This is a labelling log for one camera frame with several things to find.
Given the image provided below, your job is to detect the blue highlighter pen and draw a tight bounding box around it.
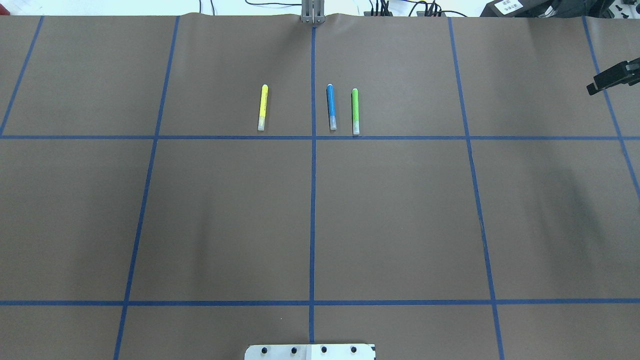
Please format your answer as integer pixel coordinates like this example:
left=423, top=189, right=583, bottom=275
left=326, top=83, right=338, bottom=132

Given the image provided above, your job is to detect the green highlighter pen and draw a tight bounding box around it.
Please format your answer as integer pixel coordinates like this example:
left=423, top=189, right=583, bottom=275
left=350, top=88, right=361, bottom=136

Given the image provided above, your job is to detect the yellow highlighter pen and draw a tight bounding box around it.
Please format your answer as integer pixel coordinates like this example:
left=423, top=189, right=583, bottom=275
left=257, top=84, right=269, bottom=132

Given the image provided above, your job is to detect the black power adapter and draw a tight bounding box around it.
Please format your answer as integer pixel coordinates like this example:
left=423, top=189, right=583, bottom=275
left=480, top=0, right=562, bottom=18

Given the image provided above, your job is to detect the grey aluminium frame post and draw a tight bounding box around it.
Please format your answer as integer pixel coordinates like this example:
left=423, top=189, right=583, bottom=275
left=301, top=0, right=326, bottom=25

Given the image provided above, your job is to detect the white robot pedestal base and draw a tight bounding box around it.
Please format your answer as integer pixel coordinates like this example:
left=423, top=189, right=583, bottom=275
left=244, top=343, right=377, bottom=360

